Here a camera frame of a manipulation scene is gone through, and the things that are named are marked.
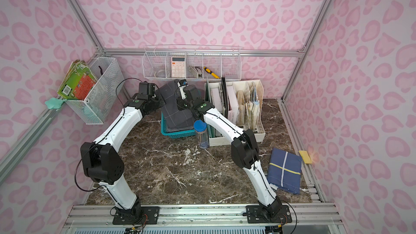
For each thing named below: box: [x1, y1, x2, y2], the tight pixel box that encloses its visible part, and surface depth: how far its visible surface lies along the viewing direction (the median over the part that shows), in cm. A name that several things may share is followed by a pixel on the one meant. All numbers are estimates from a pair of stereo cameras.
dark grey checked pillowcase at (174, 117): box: [157, 79, 195, 129], surface depth 92 cm
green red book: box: [57, 59, 99, 101], surface depth 73 cm
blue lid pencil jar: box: [193, 119, 210, 149], surface depth 87 cm
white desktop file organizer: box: [204, 79, 266, 147], surface depth 90 cm
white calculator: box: [171, 56, 186, 78], surface depth 97 cm
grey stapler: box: [188, 65, 203, 79], surface depth 102 cm
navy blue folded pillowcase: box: [267, 147, 303, 195], surface depth 87 cm
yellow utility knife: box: [203, 66, 221, 80], surface depth 100 cm
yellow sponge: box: [298, 150, 313, 165], surface depth 97 cm
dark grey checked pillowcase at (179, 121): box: [163, 111, 195, 133], surface depth 93 cm
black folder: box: [221, 76, 229, 120], surface depth 85 cm
